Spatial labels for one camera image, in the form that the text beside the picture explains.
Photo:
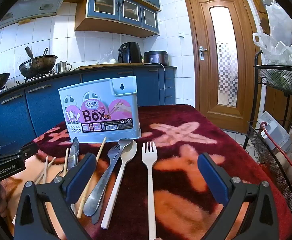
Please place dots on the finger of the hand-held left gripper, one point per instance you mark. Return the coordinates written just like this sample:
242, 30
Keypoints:
8, 147
29, 150

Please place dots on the blue kitchen base cabinet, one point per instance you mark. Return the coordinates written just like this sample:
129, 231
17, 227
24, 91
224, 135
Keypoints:
40, 107

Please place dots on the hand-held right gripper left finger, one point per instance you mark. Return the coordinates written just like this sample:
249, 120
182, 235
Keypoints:
79, 177

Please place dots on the metal fork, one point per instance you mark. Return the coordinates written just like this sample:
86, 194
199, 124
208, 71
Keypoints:
101, 187

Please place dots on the black air fryer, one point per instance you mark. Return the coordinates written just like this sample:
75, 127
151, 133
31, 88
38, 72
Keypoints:
129, 53

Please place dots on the white wall switch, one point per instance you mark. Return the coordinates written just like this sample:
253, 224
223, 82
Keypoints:
181, 35

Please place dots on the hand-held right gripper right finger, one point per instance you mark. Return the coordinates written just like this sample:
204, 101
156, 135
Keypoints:
211, 177

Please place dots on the white power strip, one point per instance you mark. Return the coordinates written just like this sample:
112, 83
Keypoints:
273, 127

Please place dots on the person's left hand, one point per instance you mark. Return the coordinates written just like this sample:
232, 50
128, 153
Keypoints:
2, 200

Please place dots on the large black wok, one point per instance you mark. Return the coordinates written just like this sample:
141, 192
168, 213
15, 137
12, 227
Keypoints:
38, 66

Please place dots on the metal spoon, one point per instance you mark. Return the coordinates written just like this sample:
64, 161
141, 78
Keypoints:
124, 142

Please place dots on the clear plastic bag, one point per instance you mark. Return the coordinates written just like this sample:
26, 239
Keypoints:
108, 58

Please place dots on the white plastic fork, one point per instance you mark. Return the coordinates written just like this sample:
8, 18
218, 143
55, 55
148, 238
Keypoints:
149, 180

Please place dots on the grey range hood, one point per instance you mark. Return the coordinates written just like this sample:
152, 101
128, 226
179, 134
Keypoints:
35, 7

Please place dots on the white plastic bags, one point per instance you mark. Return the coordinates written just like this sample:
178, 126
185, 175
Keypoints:
278, 47

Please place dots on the metal kettle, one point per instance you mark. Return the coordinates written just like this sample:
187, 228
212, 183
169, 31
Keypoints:
62, 67

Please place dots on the light blue utensil holder box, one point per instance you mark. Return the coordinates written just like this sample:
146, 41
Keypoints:
98, 100

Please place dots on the wooden door with glass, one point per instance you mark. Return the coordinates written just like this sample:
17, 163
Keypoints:
201, 80

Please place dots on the red floral blanket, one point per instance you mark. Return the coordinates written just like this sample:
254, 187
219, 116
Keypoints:
186, 155

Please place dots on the blue glass-door wall cabinet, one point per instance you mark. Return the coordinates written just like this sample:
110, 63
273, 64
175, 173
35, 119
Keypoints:
106, 5

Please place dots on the wooden side cabinet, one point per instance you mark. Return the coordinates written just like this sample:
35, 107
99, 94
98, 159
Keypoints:
257, 2

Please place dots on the dark rice cooker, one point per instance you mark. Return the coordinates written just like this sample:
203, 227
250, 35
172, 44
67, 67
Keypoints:
156, 58

